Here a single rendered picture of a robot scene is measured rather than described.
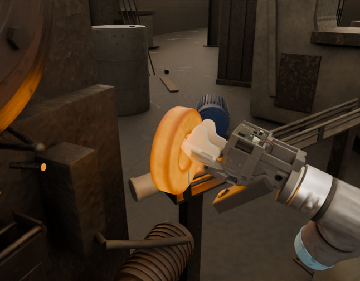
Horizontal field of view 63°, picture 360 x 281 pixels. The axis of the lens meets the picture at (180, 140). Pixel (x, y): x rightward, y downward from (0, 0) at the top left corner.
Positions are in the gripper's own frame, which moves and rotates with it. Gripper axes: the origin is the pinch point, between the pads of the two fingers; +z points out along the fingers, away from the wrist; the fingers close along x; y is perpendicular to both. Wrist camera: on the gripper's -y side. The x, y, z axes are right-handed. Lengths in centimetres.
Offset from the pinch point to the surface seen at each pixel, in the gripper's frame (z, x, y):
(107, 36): 163, -194, -47
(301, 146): -23, -48, -10
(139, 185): 7.6, -4.9, -18.6
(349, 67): -44, -229, -4
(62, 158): 18.9, 8.0, -10.5
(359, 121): -38, -72, -2
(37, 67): 21.6, 11.9, 7.3
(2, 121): 19.8, 19.2, 1.0
